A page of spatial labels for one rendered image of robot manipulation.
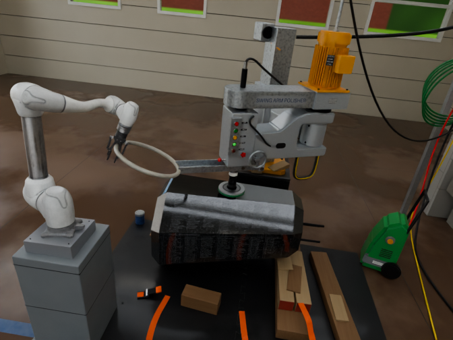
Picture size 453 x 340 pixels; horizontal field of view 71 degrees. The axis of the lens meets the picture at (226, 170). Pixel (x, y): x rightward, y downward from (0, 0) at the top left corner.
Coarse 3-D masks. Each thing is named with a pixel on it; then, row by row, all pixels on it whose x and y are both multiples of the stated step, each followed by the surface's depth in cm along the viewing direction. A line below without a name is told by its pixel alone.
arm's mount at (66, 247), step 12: (84, 228) 196; (24, 240) 182; (36, 240) 182; (48, 240) 183; (60, 240) 184; (72, 240) 185; (84, 240) 195; (36, 252) 184; (48, 252) 183; (60, 252) 182; (72, 252) 182
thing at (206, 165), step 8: (184, 160) 242; (192, 160) 243; (200, 160) 245; (208, 160) 247; (216, 160) 249; (184, 168) 231; (192, 168) 233; (200, 168) 235; (208, 168) 238; (216, 168) 240; (224, 168) 242; (232, 168) 244; (240, 168) 247; (248, 168) 249
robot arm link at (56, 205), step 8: (48, 192) 179; (56, 192) 180; (64, 192) 183; (40, 200) 182; (48, 200) 178; (56, 200) 179; (64, 200) 182; (72, 200) 189; (40, 208) 184; (48, 208) 179; (56, 208) 179; (64, 208) 182; (72, 208) 188; (48, 216) 181; (56, 216) 181; (64, 216) 183; (72, 216) 189; (48, 224) 185; (56, 224) 183; (64, 224) 185
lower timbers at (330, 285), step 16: (320, 256) 309; (320, 272) 291; (320, 288) 279; (336, 288) 275; (288, 320) 240; (304, 320) 241; (352, 320) 247; (288, 336) 234; (304, 336) 232; (336, 336) 237; (352, 336) 235
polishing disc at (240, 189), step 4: (220, 184) 263; (224, 184) 263; (240, 184) 266; (220, 188) 257; (224, 188) 258; (240, 188) 260; (244, 188) 260; (224, 192) 252; (228, 192) 252; (232, 192) 253; (236, 192) 254; (240, 192) 254
